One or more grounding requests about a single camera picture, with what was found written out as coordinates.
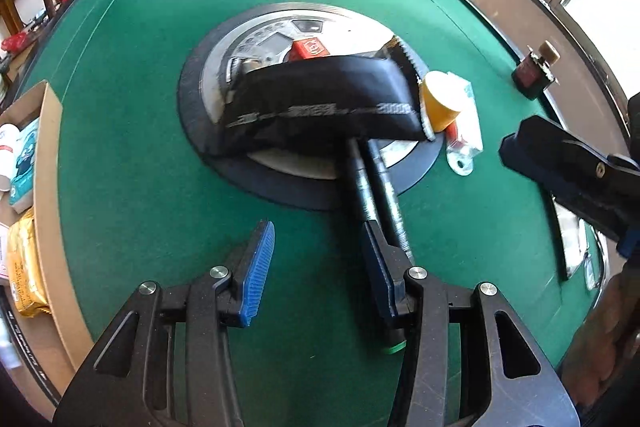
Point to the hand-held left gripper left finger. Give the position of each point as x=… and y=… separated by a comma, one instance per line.
x=256, y=277

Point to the yellow snack packet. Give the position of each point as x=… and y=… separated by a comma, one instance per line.
x=30, y=267

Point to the red plastic bag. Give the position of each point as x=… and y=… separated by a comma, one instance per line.
x=14, y=42

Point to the yellow paper cup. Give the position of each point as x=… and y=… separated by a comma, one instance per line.
x=440, y=107

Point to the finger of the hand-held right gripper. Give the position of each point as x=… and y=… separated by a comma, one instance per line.
x=560, y=162

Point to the grey and red glue box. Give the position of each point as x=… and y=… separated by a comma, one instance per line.
x=310, y=49

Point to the round metal table plate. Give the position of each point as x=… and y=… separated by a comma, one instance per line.
x=280, y=172

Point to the white bottle red label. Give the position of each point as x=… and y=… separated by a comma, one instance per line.
x=7, y=157

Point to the black snack bag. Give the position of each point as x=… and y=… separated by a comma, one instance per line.
x=320, y=102

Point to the teal packet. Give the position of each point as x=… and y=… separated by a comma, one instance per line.
x=26, y=162

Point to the person's right hand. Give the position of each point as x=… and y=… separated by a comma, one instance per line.
x=605, y=342

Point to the cardboard box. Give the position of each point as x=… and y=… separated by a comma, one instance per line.
x=50, y=187

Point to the dark glass bottle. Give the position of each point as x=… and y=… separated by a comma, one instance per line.
x=532, y=72

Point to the clear plastic hanging packet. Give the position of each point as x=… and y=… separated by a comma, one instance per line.
x=470, y=117

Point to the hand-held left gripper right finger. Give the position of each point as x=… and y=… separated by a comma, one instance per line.
x=380, y=272

